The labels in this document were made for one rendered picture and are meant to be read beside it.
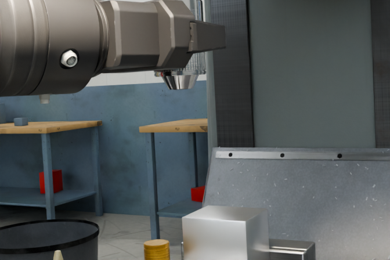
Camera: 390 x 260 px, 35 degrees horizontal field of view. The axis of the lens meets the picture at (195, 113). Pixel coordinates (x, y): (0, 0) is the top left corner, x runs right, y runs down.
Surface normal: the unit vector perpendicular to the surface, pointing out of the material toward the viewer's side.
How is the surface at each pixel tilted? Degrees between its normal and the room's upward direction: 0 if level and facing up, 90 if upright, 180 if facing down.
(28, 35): 95
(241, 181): 64
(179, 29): 90
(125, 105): 90
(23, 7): 69
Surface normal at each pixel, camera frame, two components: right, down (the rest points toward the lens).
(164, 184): -0.48, 0.07
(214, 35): 0.66, 0.00
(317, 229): -0.45, -0.40
